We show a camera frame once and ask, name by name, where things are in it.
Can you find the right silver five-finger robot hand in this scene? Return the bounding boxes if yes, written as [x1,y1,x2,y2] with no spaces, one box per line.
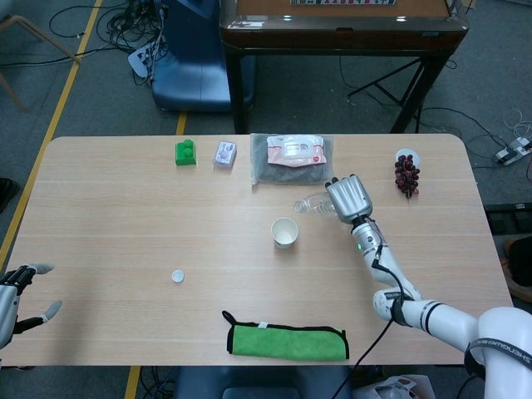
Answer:
[324,173,374,224]

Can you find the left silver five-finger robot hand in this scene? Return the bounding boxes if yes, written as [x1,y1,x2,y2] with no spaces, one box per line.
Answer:
[0,261,63,350]

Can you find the transparent plastic water bottle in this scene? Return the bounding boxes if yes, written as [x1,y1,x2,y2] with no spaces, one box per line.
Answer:
[293,190,340,220]

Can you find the floral paper cup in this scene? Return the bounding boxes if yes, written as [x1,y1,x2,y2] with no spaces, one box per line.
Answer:
[270,217,299,250]

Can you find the dark red grape bunch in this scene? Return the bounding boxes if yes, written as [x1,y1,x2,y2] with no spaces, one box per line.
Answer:
[393,154,421,200]

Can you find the grey cloth in plastic bag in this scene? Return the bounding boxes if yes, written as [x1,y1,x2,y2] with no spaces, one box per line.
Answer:
[250,133,337,188]

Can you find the pink wet wipes pack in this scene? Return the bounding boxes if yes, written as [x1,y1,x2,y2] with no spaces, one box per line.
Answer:
[266,135,326,167]

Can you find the small white dish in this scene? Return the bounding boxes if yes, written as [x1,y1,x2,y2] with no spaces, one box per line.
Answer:
[395,148,424,167]

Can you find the black tripod stand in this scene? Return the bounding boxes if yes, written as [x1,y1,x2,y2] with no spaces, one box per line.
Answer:
[347,56,425,134]

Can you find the green microfibre cloth black trim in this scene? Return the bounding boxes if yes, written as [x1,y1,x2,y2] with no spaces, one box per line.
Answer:
[221,309,350,361]

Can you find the brown mahjong table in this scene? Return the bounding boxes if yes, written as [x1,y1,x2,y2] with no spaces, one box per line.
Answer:
[219,0,470,135]

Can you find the grey power strip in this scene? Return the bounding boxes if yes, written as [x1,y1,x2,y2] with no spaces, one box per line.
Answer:
[493,139,532,166]

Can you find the green toy building block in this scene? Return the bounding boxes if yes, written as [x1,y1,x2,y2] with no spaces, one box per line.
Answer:
[174,139,198,168]

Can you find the black orange shoe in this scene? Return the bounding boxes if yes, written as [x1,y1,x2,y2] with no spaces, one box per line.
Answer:
[500,236,532,298]

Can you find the face-up mahjong tile row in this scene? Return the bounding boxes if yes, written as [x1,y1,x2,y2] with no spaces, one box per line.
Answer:
[289,0,396,7]

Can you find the crumpled plastic bag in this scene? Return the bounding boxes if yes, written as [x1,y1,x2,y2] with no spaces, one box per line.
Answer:
[352,373,437,399]

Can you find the blue chair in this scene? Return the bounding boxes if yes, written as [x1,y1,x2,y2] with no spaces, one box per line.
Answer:
[150,0,256,114]

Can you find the white power strip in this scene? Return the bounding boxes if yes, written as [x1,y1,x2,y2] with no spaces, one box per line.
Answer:
[127,45,161,80]

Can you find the white chair wooden legs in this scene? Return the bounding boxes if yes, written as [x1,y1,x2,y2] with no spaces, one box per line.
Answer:
[0,15,83,112]

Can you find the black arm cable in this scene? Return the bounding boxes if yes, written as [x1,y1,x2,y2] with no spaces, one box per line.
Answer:
[348,224,406,399]

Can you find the black floor cables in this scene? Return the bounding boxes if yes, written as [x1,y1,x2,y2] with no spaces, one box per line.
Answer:
[49,0,167,84]

